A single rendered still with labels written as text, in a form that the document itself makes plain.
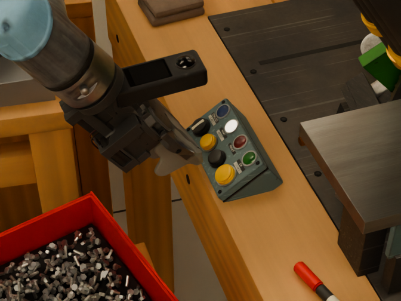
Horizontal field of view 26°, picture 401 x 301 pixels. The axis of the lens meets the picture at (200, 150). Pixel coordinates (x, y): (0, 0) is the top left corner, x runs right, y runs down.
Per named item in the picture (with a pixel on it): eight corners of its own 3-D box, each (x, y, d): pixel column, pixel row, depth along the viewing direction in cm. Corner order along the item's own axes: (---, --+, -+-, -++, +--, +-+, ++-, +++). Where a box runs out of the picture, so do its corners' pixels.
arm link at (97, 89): (85, 24, 100) (102, 65, 95) (110, 46, 103) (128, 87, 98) (37, 64, 102) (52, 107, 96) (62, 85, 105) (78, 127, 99)
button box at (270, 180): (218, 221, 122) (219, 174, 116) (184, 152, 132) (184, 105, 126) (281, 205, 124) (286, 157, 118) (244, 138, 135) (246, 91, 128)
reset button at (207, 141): (206, 153, 124) (201, 150, 123) (200, 143, 126) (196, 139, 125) (219, 143, 123) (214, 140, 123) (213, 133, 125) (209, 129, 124)
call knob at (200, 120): (197, 139, 126) (193, 135, 125) (192, 128, 128) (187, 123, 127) (211, 128, 126) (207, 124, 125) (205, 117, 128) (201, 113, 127)
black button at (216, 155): (214, 170, 121) (209, 166, 121) (208, 159, 123) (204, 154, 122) (227, 159, 121) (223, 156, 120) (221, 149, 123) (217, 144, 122)
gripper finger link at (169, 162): (173, 181, 117) (132, 149, 110) (207, 155, 116) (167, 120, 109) (180, 197, 115) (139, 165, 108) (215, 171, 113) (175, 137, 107)
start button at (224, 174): (222, 189, 119) (217, 185, 118) (215, 175, 121) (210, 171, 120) (238, 177, 118) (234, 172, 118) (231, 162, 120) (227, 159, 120)
